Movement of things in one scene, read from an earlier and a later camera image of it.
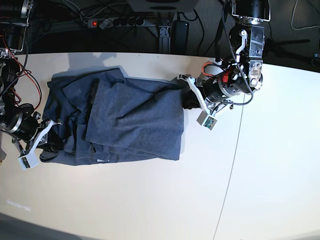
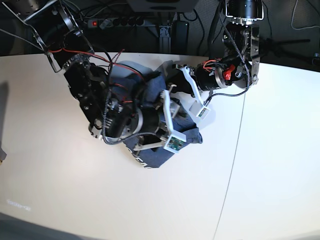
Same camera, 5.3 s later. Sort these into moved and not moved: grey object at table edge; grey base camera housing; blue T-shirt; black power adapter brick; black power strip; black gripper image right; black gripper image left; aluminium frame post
Moved: black gripper image right; blue T-shirt; black gripper image left
Not moved: black power adapter brick; aluminium frame post; black power strip; grey object at table edge; grey base camera housing
